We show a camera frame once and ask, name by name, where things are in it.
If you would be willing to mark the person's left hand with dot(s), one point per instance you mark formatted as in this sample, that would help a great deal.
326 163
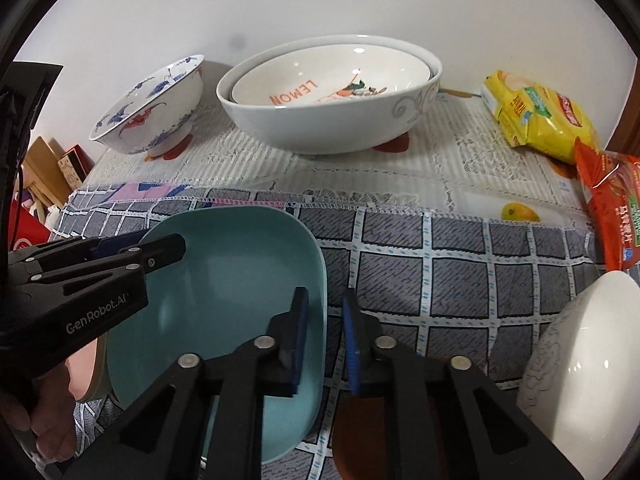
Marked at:
47 410

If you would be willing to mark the pink plate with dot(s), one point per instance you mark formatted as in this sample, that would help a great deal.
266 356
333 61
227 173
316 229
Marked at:
90 370

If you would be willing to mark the white embossed bowl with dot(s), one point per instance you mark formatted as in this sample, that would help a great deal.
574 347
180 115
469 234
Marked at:
590 360

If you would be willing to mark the black device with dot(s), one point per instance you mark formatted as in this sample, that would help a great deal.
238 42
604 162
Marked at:
25 105

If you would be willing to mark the large grey patterned bowl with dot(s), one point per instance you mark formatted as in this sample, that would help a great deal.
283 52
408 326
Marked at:
310 120

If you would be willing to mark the yellow snack packet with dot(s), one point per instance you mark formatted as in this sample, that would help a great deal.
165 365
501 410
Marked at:
537 115

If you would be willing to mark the red snack packet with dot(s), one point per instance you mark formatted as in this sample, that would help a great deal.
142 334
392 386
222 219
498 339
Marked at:
612 210

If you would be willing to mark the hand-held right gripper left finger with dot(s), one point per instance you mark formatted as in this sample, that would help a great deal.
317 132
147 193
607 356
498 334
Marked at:
300 345

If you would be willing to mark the red bag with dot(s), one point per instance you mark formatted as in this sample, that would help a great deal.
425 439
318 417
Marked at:
30 230

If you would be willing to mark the white bowl with orange print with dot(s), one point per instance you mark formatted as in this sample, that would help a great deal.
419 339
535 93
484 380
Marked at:
320 80

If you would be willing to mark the brown plate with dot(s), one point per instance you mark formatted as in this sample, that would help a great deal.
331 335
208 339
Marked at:
360 432

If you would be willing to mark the grey checked cloth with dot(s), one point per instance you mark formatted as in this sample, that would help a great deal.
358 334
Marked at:
450 280

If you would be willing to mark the dark red box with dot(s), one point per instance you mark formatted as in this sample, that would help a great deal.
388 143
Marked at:
75 165

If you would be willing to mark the wooden board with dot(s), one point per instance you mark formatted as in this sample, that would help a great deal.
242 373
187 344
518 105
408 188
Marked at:
42 165

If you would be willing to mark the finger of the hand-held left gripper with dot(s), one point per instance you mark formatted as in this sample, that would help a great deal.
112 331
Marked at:
165 252
122 242

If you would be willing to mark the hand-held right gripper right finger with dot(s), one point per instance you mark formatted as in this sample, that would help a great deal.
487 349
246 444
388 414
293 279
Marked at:
352 345

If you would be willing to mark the blue floral white bowl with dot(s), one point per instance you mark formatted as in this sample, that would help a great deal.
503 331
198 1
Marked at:
160 110

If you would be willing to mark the teal plastic bowl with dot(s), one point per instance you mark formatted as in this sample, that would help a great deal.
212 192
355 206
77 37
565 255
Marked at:
240 280

